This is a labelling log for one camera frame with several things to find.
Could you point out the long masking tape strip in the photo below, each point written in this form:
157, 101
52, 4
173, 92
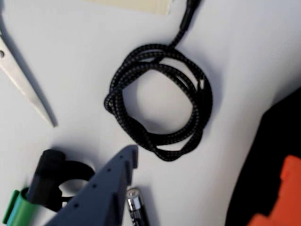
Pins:
131, 5

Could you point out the green black marker pen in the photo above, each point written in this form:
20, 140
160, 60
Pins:
23, 209

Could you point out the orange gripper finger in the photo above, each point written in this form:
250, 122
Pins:
289, 200

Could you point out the black AA battery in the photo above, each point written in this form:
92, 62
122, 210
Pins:
136, 209

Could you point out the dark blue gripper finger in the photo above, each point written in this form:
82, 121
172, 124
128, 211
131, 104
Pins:
101, 195

